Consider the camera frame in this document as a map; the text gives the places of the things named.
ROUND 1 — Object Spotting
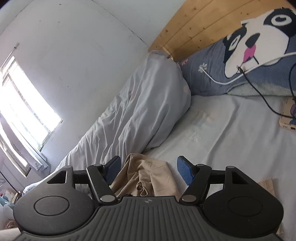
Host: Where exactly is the window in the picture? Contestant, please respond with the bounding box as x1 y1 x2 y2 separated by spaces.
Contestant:
1 57 63 152

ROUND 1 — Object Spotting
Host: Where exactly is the black charging cable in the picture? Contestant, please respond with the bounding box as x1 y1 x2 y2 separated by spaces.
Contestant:
237 66 296 120

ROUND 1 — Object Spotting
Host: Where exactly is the beige Stitch power bank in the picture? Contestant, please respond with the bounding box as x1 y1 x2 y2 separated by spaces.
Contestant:
279 97 296 131

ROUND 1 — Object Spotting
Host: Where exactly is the tan t-shirt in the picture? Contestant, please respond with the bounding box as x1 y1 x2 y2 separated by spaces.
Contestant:
110 153 181 199

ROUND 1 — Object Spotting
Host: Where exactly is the light grey rolled duvet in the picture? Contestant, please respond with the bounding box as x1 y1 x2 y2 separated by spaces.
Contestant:
23 50 193 193

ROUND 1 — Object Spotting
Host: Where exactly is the light grey bed sheet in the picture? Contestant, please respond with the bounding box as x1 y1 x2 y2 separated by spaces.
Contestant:
147 95 295 212

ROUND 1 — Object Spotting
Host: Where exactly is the wooden bed headboard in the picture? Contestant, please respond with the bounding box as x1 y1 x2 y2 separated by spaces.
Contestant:
149 0 295 61

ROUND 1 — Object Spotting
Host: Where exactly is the white charging cable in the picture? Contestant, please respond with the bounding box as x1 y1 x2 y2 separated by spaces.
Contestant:
202 51 296 85

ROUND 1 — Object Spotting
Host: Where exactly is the blue dog-print pillow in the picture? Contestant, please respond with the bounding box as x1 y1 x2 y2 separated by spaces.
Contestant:
179 8 295 96

